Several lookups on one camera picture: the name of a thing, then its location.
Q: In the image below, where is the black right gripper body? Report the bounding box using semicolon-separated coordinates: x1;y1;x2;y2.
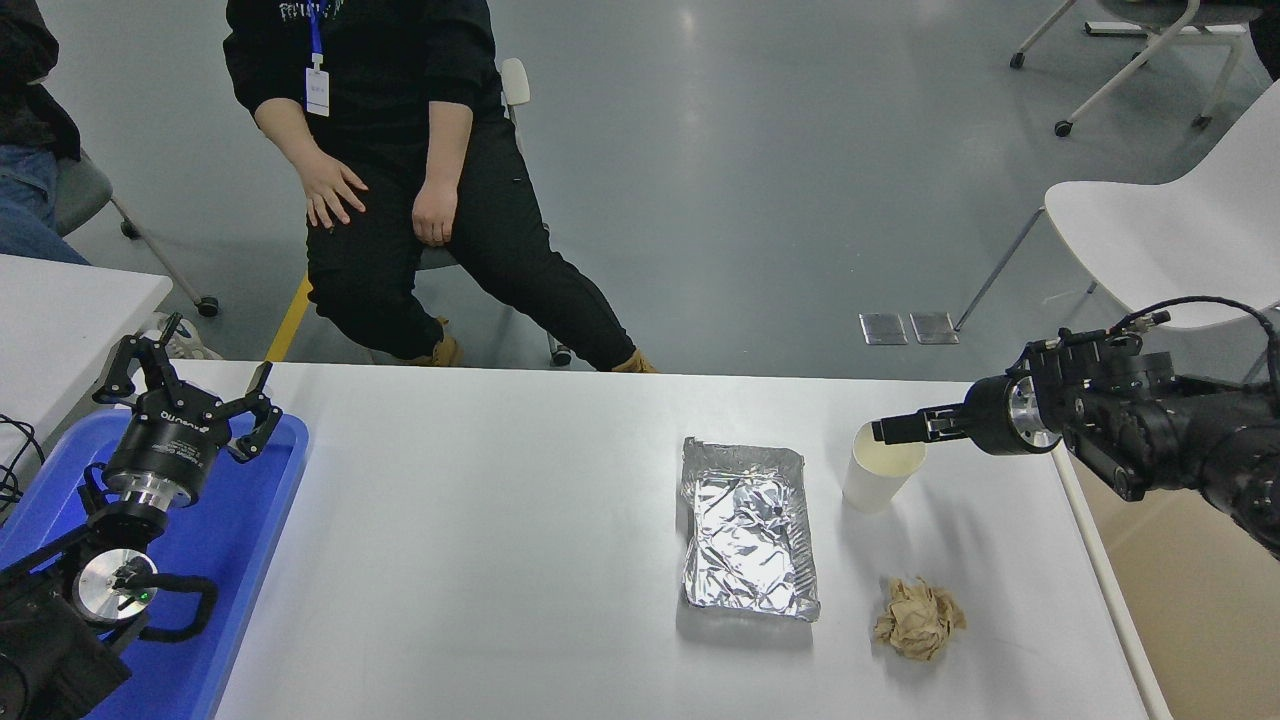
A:
962;375;1021;456

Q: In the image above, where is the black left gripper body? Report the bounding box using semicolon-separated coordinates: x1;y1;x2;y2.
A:
104;385;235;493

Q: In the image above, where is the white paper cup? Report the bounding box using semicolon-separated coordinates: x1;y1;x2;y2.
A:
842;420;928;514

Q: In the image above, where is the silver foil tray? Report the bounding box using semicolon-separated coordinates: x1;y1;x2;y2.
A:
681;436;822;623

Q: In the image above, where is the tan paper ball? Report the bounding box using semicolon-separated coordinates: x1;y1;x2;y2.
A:
873;575;968;662

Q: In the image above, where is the person's right hand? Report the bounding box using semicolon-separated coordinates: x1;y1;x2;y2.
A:
303;150;369;231

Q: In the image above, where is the person's left hand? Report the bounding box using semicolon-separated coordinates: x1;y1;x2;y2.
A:
412;178;459;248

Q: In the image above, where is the white shoe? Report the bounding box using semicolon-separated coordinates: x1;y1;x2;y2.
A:
140;313;224;361

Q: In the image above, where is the white side table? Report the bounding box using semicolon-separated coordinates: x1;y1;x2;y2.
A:
0;254;174;471

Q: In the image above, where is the blue plastic tray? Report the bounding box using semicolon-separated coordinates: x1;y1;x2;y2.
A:
0;408;311;720

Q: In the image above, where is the grey wheeled chair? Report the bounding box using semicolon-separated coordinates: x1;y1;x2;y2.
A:
55;150;221;319

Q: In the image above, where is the white shell chair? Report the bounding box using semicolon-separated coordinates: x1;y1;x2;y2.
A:
955;80;1280;386

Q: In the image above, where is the seated person with badge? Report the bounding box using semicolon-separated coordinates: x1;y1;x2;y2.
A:
222;0;659;374

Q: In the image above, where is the person cut by edge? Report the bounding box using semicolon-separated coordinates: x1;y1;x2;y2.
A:
0;0;91;266

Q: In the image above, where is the large pale plastic bin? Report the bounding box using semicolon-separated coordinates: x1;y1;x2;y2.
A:
1050;440;1280;720

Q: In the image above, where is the thin black cable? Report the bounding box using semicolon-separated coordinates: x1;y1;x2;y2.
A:
0;413;46;521

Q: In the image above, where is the white badge on blue lanyard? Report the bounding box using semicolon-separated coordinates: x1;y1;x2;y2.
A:
305;0;332;118

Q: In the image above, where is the wheeled white frame chair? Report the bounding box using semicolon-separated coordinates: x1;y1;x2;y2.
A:
1009;0;1266;138

